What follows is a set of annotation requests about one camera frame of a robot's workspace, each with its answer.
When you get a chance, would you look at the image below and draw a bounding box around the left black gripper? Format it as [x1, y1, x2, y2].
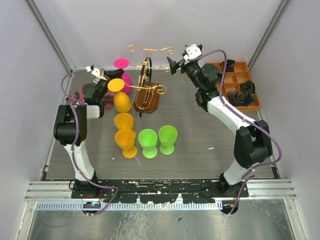
[95, 68, 124, 102]

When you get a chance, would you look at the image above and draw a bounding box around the pink plastic wine glass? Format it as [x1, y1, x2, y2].
[113, 58, 133, 95]

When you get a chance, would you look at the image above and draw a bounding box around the yellow plastic wine glass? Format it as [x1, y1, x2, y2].
[107, 78, 132, 113]

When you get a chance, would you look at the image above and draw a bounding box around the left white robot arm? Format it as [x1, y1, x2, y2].
[53, 66, 124, 198]

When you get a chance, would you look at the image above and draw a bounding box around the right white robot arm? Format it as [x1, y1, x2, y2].
[167, 57, 273, 197]

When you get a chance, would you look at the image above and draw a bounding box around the orange wine glass rear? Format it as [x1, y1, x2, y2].
[114, 112, 134, 130]

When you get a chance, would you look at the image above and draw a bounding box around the orange wine glass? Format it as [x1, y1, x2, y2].
[114, 128, 138, 159]
[114, 112, 134, 130]

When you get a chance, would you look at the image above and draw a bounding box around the orange wine glass front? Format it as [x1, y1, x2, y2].
[114, 128, 138, 159]

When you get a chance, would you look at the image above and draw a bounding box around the green wine glass right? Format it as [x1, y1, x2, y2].
[158, 125, 178, 155]

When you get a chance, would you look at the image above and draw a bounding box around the green wine glass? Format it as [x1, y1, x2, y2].
[138, 128, 158, 159]
[158, 125, 178, 155]

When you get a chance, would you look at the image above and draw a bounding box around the green wine glass left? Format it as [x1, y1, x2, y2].
[138, 128, 158, 159]

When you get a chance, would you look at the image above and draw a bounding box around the red printed cloth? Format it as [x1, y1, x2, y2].
[71, 87, 116, 109]

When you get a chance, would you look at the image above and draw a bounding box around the black crumpled item top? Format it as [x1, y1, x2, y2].
[220, 59, 236, 72]

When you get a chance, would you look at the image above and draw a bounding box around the black crumpled item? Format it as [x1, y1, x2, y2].
[239, 80, 256, 94]
[220, 59, 236, 72]
[227, 91, 256, 107]

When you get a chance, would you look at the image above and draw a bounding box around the orange compartment tray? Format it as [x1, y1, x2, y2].
[211, 61, 261, 112]

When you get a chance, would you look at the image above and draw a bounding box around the black crumpled item right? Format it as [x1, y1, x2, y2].
[239, 80, 256, 94]

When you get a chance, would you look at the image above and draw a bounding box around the black crumpled item bottom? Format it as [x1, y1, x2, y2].
[227, 91, 256, 107]

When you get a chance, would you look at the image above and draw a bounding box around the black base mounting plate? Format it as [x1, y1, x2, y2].
[68, 179, 241, 204]

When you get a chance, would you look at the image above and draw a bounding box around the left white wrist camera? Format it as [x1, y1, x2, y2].
[85, 65, 105, 79]

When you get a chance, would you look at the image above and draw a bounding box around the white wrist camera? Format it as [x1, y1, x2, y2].
[85, 65, 105, 79]
[182, 44, 203, 63]

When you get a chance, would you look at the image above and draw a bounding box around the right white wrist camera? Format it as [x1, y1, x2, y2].
[182, 44, 203, 63]

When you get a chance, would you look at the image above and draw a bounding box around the gold wire wine glass rack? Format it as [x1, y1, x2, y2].
[127, 44, 176, 118]

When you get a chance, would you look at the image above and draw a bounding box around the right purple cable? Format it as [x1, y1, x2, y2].
[189, 49, 283, 217]

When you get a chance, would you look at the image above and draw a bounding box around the slotted grey cable duct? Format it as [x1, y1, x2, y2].
[35, 200, 223, 211]

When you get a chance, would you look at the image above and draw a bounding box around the aluminium frame rail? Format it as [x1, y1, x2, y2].
[25, 178, 297, 202]

